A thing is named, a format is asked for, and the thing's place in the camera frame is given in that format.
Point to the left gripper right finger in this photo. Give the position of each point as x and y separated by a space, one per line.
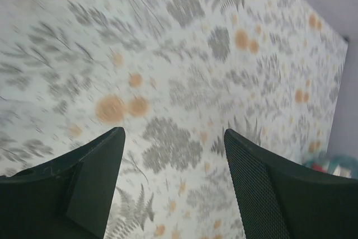
279 198

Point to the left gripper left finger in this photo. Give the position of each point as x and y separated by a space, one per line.
67 197

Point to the red t shirt in bin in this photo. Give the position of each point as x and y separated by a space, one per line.
317 167

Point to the clear blue plastic bin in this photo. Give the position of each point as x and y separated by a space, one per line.
338 165

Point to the floral patterned table cloth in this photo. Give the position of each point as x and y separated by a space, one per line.
175 74

